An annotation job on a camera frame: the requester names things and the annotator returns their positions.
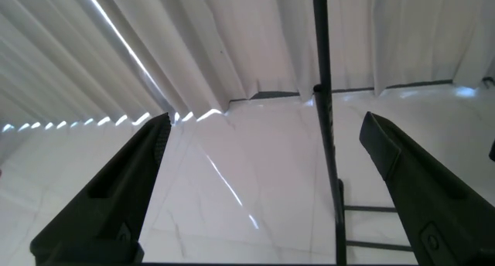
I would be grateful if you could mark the white curtain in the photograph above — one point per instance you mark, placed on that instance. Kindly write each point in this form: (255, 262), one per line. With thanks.
(232, 38)

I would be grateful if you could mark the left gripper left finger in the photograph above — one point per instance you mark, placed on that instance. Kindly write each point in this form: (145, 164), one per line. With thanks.
(112, 204)

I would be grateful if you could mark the black clothes rack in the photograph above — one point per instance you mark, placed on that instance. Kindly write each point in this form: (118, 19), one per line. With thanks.
(323, 45)

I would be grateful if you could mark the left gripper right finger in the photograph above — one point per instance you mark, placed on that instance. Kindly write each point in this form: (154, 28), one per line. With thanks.
(425, 196)

